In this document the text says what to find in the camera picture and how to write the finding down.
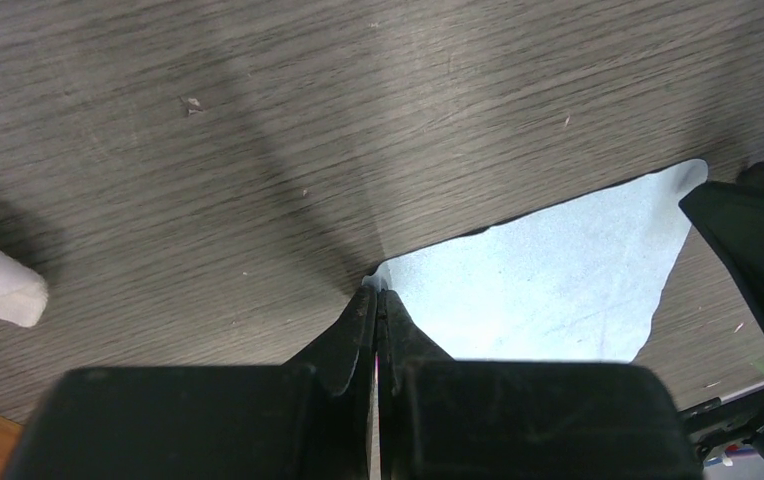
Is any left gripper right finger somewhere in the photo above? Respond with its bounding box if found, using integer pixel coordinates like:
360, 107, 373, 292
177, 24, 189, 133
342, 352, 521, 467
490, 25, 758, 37
377, 290, 702, 479

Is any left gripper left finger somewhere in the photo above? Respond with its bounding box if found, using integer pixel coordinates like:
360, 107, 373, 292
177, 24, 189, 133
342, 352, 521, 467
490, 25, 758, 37
3, 287, 378, 479

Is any light blue cleaning cloth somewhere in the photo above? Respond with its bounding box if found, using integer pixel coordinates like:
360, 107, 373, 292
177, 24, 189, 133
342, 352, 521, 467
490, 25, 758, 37
364, 158, 709, 364

